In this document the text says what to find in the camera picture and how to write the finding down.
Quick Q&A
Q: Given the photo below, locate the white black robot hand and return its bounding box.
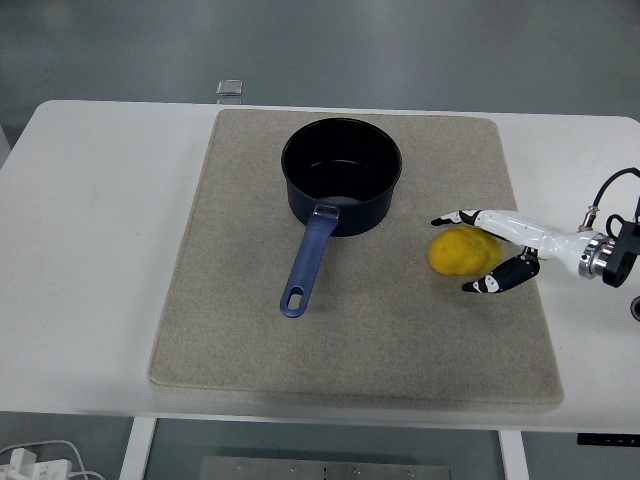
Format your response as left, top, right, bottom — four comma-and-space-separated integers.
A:
430, 207, 594, 296

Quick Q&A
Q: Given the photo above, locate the yellow potato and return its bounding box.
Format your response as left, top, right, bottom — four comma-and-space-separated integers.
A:
428, 225, 503, 277

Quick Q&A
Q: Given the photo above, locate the beige fabric mat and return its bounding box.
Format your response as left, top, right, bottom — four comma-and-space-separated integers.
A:
147, 108, 565, 407

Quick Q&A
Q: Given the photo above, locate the white table leg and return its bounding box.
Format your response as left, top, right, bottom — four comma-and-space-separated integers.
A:
118, 416, 157, 480
497, 428, 530, 480

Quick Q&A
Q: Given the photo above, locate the black table control panel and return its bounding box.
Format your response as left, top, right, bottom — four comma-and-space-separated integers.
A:
576, 432, 640, 447

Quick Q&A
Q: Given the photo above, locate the grey metal plate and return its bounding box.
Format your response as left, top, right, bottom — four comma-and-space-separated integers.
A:
199, 455, 453, 480

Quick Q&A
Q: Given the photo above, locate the small clear square box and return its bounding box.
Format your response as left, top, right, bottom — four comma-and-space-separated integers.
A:
216, 79, 245, 105

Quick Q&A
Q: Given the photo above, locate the white power strip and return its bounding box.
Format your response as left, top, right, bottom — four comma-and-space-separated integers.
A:
0, 447, 72, 480

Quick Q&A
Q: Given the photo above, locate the blue pot with handle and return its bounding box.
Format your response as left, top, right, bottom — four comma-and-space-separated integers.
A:
279, 117, 404, 319

